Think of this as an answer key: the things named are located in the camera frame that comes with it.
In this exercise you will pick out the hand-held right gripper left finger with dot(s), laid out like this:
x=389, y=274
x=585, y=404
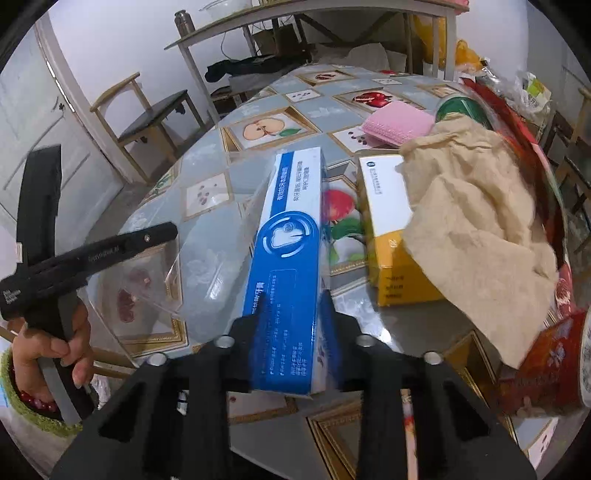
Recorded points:
x=244, y=332

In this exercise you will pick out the steel thermos bottle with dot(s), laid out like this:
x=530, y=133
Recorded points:
x=184, y=23

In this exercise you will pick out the fruit printed tablecloth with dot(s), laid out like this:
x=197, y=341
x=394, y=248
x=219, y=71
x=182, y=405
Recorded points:
x=295, y=115

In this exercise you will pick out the beige paper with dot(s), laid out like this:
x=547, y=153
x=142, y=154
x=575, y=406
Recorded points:
x=475, y=221

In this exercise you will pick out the dark cloth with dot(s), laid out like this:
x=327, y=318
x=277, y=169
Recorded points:
x=240, y=67

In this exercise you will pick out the white door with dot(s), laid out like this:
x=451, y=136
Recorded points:
x=55, y=138

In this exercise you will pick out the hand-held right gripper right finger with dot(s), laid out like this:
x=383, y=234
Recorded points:
x=341, y=337

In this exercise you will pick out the orange plastic bag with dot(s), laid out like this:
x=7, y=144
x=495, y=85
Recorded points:
x=468, y=53

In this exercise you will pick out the yellow plastic bag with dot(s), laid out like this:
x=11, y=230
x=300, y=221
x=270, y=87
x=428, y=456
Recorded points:
x=429, y=41

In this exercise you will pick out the green round tin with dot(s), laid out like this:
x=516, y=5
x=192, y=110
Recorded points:
x=461, y=108

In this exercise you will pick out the white green printed bag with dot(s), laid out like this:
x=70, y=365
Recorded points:
x=535, y=92

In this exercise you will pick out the clear plastic tray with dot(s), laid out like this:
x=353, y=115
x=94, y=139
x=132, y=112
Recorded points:
x=152, y=286

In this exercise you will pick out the yellow white carton box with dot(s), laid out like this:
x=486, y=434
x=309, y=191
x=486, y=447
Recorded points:
x=388, y=258

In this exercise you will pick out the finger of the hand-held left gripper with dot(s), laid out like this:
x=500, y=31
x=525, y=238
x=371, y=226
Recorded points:
x=138, y=240

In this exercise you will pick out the person's left hand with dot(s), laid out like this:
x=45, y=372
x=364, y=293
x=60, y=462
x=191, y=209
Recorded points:
x=32, y=344

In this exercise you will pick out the brown cardboard box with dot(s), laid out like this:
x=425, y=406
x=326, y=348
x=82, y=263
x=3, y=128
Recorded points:
x=277, y=39

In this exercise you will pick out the clear glass bowl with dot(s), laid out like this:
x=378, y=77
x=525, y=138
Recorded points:
x=226, y=9

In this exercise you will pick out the white sack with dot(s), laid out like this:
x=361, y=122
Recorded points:
x=364, y=53

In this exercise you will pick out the pink sponge cloth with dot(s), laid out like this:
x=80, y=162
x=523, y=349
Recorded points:
x=397, y=122

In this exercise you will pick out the red flowered snack packet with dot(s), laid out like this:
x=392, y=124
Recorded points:
x=540, y=369

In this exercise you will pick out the blue white carton box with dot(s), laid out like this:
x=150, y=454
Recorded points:
x=286, y=258

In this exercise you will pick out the white frame desk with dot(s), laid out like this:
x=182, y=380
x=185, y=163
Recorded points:
x=203, y=37

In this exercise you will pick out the person's left forearm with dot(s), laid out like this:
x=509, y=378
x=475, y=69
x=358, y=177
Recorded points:
x=27, y=422

